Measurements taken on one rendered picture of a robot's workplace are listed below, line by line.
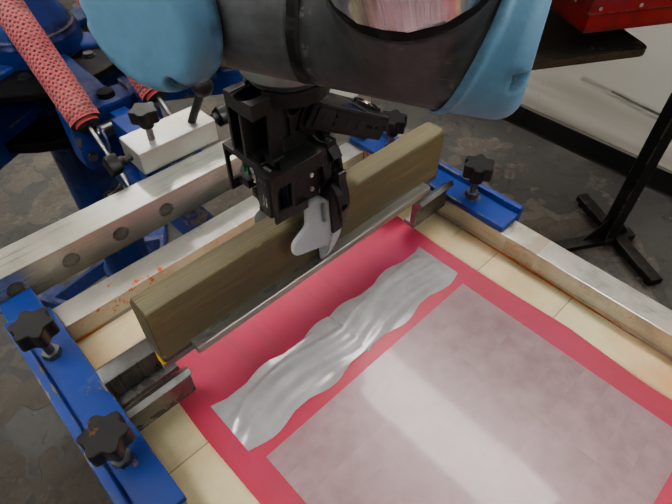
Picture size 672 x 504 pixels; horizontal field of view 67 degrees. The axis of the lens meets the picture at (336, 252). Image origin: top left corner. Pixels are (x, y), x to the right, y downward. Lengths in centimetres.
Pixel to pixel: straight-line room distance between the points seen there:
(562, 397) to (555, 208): 181
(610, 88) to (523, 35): 239
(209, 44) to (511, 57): 14
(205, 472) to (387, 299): 30
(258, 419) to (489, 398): 26
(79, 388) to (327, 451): 27
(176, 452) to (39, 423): 129
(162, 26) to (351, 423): 45
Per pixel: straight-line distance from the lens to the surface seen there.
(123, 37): 29
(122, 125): 89
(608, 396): 68
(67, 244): 71
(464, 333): 67
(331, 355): 62
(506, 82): 23
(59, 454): 180
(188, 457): 60
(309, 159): 45
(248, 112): 41
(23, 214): 257
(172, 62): 28
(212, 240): 72
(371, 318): 65
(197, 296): 48
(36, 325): 61
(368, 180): 57
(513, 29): 23
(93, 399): 61
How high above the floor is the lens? 149
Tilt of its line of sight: 47 degrees down
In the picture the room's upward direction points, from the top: straight up
